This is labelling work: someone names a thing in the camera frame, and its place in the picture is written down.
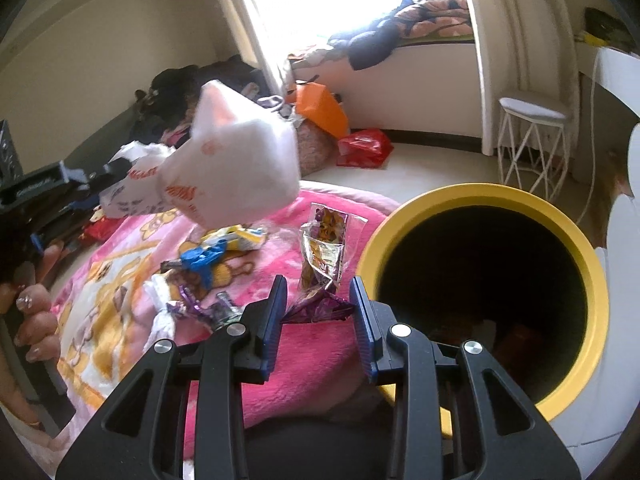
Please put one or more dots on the pile of dark clothes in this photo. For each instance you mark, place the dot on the pile of dark clothes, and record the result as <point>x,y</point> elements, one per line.
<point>170,85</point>

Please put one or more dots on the white drawer cabinet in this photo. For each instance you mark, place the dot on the white drawer cabinet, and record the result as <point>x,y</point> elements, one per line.
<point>625,240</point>

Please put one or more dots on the orange printed quilt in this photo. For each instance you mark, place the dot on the orange printed quilt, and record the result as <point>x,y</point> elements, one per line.
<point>435,15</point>

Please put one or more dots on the floral fabric basket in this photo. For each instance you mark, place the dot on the floral fabric basket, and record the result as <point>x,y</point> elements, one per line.
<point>312,152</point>

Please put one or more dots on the silver wrapper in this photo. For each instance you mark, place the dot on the silver wrapper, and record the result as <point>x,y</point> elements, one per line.
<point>225,310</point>

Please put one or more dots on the pink printed blanket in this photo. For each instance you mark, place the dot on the pink printed blanket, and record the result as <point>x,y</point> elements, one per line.
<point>310,355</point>

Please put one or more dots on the red printed cloth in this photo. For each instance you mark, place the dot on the red printed cloth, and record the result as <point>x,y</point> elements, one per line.
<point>105,230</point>

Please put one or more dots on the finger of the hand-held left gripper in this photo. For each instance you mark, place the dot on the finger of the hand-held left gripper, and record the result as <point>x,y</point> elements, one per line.
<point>65,220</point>
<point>80,176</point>

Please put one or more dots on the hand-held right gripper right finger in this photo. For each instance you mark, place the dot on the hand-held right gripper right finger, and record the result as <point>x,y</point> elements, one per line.
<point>362,325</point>

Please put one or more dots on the blue wrapper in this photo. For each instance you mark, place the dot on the blue wrapper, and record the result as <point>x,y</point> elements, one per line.
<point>202,257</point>

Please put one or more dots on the white plastic bag orange print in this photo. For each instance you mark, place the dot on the white plastic bag orange print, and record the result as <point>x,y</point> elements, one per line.
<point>240,160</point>

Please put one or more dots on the yellow rimmed trash bin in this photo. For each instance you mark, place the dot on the yellow rimmed trash bin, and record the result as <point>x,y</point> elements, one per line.
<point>480,194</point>

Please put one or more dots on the person's left hand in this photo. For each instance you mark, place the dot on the person's left hand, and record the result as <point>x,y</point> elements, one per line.
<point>35,320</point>

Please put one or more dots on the light purple garment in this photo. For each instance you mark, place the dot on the light purple garment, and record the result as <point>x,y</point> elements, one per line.
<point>272,102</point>

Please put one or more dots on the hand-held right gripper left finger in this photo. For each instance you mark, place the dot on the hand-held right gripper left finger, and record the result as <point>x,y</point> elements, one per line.
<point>272,320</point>

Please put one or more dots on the white tissue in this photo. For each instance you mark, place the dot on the white tissue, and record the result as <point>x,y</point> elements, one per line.
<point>162,320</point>

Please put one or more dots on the yellow white snack packet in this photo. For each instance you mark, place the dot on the yellow white snack packet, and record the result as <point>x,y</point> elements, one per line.
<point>240,237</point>

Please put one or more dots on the wide cream curtain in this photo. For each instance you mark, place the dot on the wide cream curtain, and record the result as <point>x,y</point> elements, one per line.
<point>510,60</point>

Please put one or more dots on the purple foil wrapper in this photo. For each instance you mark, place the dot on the purple foil wrapper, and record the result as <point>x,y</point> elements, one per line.
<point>315,310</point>

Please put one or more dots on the white vanity desk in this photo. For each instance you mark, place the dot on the white vanity desk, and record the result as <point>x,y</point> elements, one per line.
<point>620,75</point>

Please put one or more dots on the grey headboard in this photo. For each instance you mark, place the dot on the grey headboard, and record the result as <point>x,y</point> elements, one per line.
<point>100,130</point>

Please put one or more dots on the yellow cloth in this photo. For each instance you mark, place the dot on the yellow cloth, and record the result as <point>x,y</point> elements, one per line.
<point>589,38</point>

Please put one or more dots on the narrow cream curtain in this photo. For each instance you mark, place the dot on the narrow cream curtain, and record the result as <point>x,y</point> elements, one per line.
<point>250,35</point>

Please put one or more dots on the black bag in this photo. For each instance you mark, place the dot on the black bag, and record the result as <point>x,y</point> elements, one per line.
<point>607,25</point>

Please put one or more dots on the red plastic bag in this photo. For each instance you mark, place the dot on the red plastic bag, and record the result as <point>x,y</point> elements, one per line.
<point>362,150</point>

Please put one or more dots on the small purple candy wrapper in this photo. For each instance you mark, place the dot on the small purple candy wrapper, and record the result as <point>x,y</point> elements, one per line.
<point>190,305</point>

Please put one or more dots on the clear snack bag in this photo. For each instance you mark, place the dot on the clear snack bag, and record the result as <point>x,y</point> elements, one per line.
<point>325,255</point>

